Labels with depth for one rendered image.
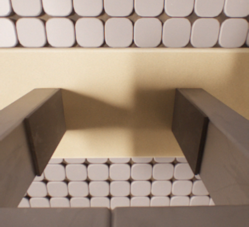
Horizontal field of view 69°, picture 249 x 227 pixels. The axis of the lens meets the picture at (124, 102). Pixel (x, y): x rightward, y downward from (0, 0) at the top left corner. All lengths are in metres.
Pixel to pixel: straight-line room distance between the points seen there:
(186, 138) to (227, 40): 0.12
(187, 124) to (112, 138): 0.09
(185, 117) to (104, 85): 0.08
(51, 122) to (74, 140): 0.06
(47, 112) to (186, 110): 0.12
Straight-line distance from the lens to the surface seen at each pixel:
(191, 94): 0.18
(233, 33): 0.23
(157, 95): 0.19
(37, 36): 0.22
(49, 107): 0.17
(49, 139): 0.17
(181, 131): 0.18
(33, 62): 0.20
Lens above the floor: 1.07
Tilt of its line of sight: 69 degrees down
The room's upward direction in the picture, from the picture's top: 178 degrees clockwise
